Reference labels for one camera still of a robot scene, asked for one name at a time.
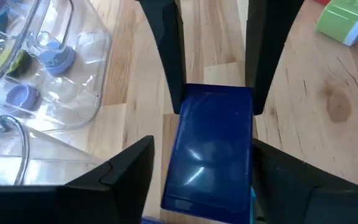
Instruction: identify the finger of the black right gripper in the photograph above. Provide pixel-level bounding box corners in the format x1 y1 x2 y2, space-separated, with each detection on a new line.
138 0 188 115
245 0 306 116

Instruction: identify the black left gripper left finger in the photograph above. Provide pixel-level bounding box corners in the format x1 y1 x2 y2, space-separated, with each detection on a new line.
0 135 155 224

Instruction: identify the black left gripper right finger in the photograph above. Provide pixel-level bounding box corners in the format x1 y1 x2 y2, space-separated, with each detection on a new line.
252 138 358 224

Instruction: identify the teal digital timer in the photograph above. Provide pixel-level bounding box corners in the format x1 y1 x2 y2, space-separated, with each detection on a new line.
249 185 257 224

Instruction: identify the purple rectangular box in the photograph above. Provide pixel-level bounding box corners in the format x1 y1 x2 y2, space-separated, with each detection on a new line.
160 83 254 224
140 217 167 224

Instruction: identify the black yellow hourglass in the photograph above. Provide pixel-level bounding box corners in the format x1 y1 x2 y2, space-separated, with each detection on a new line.
0 48 34 79

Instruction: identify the green white plug charger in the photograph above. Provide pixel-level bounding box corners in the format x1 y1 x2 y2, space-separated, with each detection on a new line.
315 0 358 47

